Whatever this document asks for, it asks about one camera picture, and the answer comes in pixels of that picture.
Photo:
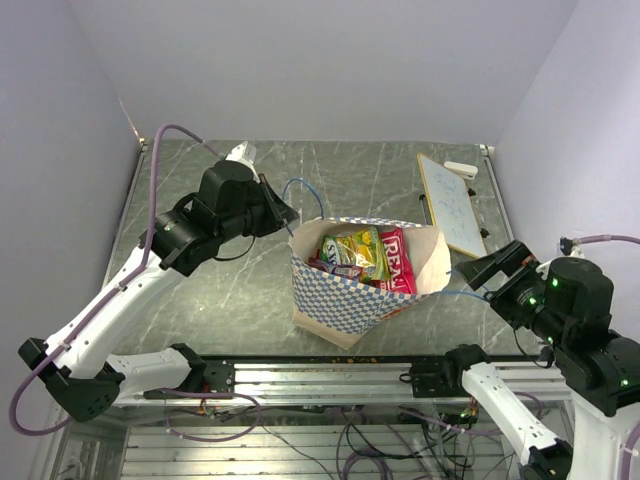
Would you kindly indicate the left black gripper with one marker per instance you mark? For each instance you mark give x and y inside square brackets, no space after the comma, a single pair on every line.
[277,212]

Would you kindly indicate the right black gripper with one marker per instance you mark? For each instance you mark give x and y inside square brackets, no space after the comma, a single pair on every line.
[515,258]

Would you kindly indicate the yellow green candy bag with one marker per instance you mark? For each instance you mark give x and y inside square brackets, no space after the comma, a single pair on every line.
[363,248]

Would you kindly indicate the purple snack packet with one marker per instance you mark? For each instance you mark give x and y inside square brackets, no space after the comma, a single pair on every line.
[350,272]

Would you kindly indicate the pink chips bag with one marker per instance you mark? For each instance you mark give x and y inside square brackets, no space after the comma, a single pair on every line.
[401,277]

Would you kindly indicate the checkered paper bag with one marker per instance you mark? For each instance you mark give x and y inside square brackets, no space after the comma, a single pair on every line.
[342,311]

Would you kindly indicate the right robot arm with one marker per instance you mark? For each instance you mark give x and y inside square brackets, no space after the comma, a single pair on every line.
[566,302]

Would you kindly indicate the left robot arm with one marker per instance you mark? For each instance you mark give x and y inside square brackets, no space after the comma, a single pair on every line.
[77,364]

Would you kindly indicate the small whiteboard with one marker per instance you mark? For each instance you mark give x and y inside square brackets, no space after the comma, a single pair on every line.
[450,208]

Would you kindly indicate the black marker pen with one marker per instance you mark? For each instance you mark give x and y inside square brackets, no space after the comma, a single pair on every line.
[425,209]

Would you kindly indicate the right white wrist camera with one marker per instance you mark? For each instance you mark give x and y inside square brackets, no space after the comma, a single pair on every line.
[566,248]

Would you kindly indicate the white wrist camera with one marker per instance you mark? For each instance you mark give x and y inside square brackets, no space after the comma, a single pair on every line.
[245,154]
[566,248]

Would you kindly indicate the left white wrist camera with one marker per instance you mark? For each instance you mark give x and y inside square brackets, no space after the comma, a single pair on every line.
[245,154]

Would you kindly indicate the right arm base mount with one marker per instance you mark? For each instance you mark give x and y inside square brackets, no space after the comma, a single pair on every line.
[427,380]

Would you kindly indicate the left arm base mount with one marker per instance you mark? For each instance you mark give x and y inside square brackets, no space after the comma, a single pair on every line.
[219,378]

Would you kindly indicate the aluminium frame rail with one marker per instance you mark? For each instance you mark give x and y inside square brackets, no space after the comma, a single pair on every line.
[348,380]

